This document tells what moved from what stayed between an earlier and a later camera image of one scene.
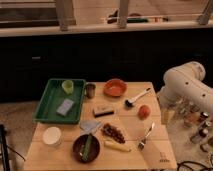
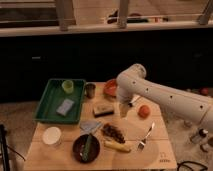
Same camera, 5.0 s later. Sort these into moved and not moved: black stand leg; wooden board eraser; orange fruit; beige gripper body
Moved: beige gripper body
Not moved: wooden board eraser; orange fruit; black stand leg
